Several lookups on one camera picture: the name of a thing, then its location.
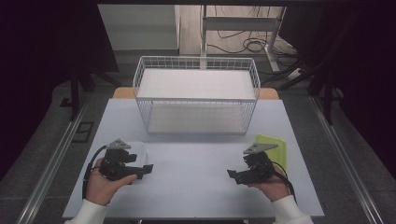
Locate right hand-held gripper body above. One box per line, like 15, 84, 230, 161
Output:
242, 142, 276, 185

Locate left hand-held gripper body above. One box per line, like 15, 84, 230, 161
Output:
99, 138, 138, 182

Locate white wire storage rack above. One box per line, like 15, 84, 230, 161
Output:
132, 55, 262, 135

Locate person's left hand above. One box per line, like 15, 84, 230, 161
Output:
85, 157, 138, 207

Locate person's right hand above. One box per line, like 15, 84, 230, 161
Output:
246, 164, 291, 203

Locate black floor plate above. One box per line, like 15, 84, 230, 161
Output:
71, 121, 95, 145

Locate light wooden board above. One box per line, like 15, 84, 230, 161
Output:
112, 86, 280, 101

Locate black stand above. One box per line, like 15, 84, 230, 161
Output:
261, 60, 345, 126
68, 60, 121, 123

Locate white power strip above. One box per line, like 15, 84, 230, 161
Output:
285, 67, 304, 81

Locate white cabinet panel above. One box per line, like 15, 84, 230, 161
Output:
97, 4, 182, 52

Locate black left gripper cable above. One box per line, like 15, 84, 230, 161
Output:
81, 145, 108, 201

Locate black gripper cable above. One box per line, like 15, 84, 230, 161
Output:
81, 145, 108, 201
270, 161, 298, 204

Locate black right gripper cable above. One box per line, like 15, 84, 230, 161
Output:
270, 161, 298, 204

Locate metal floor rail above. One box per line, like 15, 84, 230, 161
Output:
308, 94, 387, 224
16, 92, 92, 224

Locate black floor cables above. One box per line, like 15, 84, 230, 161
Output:
206, 5, 301, 67

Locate white metal desk frame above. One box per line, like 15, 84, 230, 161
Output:
200, 5, 288, 73

